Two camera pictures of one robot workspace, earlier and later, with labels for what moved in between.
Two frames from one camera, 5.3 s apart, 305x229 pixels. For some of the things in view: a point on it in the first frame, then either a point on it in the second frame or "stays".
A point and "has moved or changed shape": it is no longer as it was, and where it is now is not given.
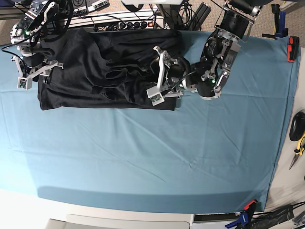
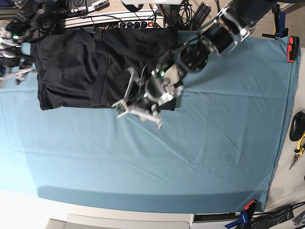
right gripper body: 179,71 → 158,90
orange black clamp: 292,48 stays
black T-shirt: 106,68 has moved or changed shape
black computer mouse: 297,128 stays
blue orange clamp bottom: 244,221 stays
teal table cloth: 206,155 stays
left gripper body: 35,65 → 11,57
